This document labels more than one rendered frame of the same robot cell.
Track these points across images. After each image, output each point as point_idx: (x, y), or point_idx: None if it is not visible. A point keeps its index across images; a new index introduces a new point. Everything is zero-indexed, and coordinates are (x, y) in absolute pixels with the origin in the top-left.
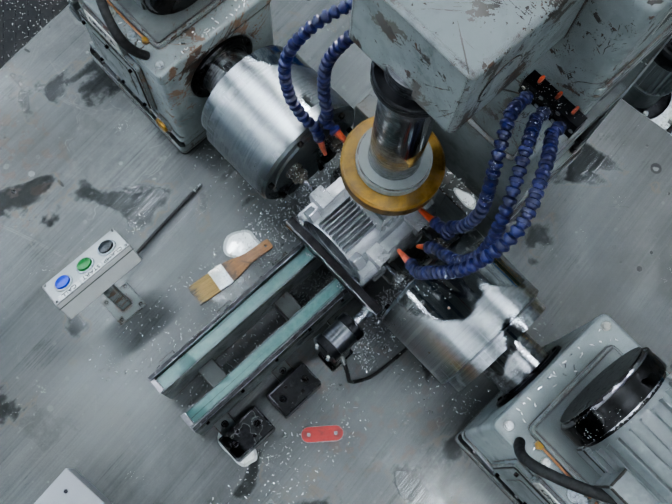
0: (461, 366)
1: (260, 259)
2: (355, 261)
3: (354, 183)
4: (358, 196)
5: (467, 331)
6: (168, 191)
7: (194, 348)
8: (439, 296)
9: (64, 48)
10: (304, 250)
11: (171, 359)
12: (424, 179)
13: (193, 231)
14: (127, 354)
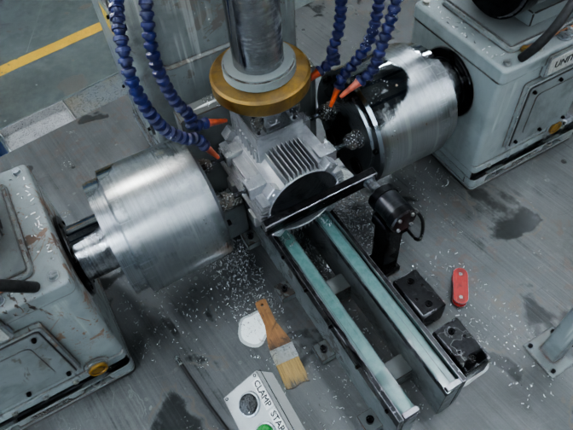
0: (445, 96)
1: (274, 313)
2: (329, 160)
3: (273, 96)
4: (287, 96)
5: (419, 78)
6: (170, 394)
7: (371, 366)
8: (384, 89)
9: None
10: (286, 246)
11: (381, 391)
12: (287, 44)
13: (225, 374)
14: None
